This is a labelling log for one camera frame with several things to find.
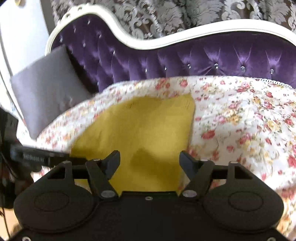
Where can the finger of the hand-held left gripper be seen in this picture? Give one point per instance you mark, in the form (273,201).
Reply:
(44,158)

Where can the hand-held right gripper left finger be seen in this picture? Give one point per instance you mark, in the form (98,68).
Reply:
(114,160)

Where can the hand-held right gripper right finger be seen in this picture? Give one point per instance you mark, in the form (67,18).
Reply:
(185,162)

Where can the yellow garment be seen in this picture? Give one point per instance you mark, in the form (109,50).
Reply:
(143,125)

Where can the grey pillow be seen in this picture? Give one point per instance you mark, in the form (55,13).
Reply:
(46,92)

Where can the floral bedspread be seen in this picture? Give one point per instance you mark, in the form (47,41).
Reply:
(242,120)

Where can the purple tufted headboard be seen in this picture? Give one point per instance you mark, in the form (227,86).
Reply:
(138,62)

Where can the brown damask curtain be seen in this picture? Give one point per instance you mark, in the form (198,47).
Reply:
(161,16)

